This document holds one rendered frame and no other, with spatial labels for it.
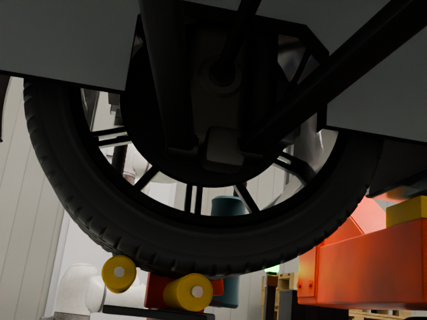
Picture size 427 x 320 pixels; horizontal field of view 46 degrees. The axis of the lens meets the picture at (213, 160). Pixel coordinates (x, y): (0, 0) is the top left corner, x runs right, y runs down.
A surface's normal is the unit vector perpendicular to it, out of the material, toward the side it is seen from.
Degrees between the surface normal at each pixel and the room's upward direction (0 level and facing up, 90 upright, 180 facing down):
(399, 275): 90
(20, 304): 90
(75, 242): 90
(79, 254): 90
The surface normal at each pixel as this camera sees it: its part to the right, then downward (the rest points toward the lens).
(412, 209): -0.98, -0.15
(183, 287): 0.18, -0.27
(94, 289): 0.49, -0.29
